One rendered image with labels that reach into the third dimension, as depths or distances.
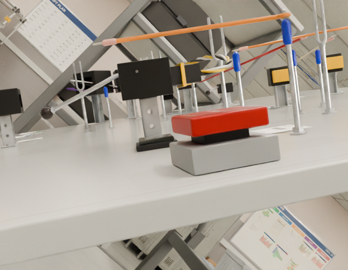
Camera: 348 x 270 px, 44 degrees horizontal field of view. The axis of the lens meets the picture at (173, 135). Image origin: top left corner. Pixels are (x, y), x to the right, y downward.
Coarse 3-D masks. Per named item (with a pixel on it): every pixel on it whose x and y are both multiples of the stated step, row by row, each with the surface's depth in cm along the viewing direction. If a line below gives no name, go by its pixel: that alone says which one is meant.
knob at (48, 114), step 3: (45, 108) 47; (48, 108) 47; (42, 111) 47; (45, 111) 47; (48, 111) 47; (42, 114) 47; (45, 114) 47; (48, 114) 47; (51, 114) 47; (42, 117) 47; (45, 117) 47; (48, 117) 47; (51, 117) 47
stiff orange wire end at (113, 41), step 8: (272, 16) 36; (280, 16) 36; (288, 16) 36; (216, 24) 37; (224, 24) 37; (232, 24) 37; (240, 24) 37; (160, 32) 37; (168, 32) 37; (176, 32) 37; (184, 32) 37; (104, 40) 37; (112, 40) 37; (120, 40) 37; (128, 40) 37; (136, 40) 37
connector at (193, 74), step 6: (174, 66) 47; (186, 66) 47; (192, 66) 47; (198, 66) 47; (174, 72) 47; (180, 72) 47; (186, 72) 47; (192, 72) 47; (198, 72) 47; (174, 78) 47; (180, 78) 47; (186, 78) 47; (192, 78) 47; (198, 78) 47; (174, 84) 47; (180, 84) 47
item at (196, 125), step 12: (228, 108) 29; (240, 108) 27; (252, 108) 26; (264, 108) 26; (180, 120) 27; (192, 120) 25; (204, 120) 25; (216, 120) 25; (228, 120) 25; (240, 120) 26; (252, 120) 26; (264, 120) 26; (180, 132) 28; (192, 132) 25; (204, 132) 25; (216, 132) 25; (228, 132) 27; (240, 132) 27; (204, 144) 26
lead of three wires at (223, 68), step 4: (220, 56) 56; (224, 56) 55; (224, 60) 55; (228, 60) 52; (224, 64) 50; (228, 64) 51; (212, 68) 49; (216, 68) 49; (220, 68) 50; (224, 68) 50; (204, 72) 49; (208, 72) 49; (212, 72) 49
